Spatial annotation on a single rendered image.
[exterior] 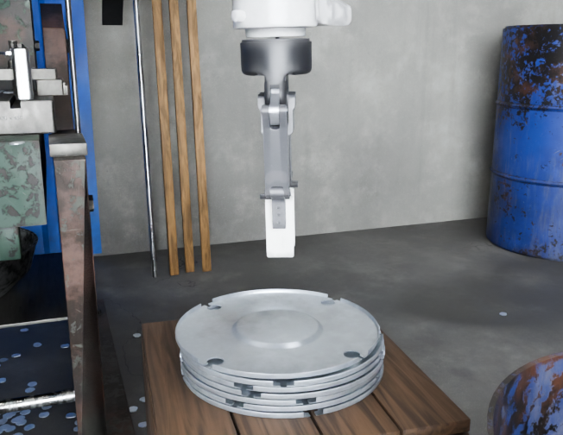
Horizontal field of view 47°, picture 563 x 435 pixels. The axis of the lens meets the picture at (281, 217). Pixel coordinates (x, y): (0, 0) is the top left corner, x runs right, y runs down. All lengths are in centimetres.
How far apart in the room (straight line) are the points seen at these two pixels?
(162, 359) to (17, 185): 40
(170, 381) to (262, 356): 14
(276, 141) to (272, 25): 11
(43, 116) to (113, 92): 132
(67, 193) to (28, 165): 9
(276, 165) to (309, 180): 213
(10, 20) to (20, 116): 37
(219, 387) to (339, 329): 20
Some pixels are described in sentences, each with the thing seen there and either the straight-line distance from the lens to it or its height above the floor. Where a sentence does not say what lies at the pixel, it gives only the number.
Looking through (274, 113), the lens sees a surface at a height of 73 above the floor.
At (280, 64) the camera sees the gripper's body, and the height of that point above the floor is 78.
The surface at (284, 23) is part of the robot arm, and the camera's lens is 66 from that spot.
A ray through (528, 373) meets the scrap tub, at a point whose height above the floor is 47.
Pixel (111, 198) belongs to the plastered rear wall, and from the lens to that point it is 260.
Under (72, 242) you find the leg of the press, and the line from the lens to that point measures 113.
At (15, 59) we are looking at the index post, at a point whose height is 78.
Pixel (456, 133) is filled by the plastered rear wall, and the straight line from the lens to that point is 310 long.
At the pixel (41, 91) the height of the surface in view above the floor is 71.
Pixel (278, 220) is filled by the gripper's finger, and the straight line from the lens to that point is 70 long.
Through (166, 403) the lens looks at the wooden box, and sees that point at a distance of 88.
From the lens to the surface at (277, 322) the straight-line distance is 95.
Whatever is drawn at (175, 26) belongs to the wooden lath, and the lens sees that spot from 237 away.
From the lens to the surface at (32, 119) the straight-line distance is 124.
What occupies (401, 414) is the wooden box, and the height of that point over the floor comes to 35.
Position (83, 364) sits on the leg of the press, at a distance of 121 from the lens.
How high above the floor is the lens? 79
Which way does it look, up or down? 15 degrees down
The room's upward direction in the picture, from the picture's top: straight up
